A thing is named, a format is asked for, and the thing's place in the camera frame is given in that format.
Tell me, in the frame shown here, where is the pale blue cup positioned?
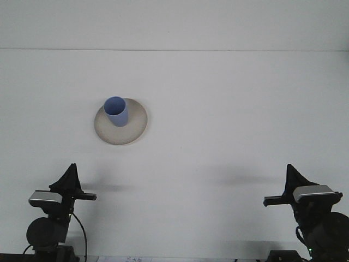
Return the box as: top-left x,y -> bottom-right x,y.
103,96 -> 129,128

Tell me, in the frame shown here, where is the pale round plate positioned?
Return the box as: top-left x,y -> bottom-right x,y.
94,97 -> 150,146

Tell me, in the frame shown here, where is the white printed paper sheet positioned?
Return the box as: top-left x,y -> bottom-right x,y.
97,255 -> 155,262

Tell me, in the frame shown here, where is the long black arm cable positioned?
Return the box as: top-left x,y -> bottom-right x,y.
69,212 -> 88,259

